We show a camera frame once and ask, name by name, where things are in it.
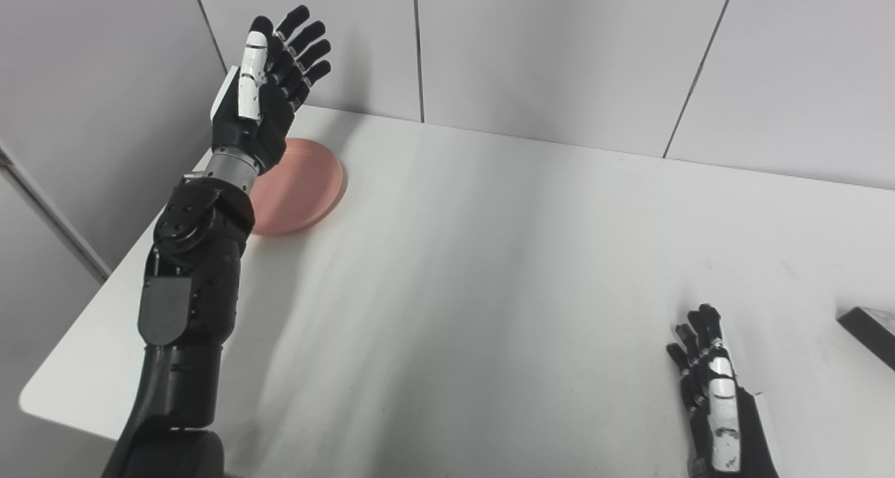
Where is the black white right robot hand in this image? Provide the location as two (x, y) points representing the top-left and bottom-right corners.
(666, 303), (780, 478)

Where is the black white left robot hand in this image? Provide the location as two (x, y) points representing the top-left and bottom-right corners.
(210, 4), (333, 178)

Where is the pink round plate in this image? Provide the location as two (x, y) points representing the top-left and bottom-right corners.
(248, 138), (346, 237)

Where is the chocolate cake slice with fruit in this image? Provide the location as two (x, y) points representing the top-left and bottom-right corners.
(837, 306), (895, 372)

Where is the grey wall trim strip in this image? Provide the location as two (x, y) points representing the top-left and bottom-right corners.
(0, 141), (111, 283)

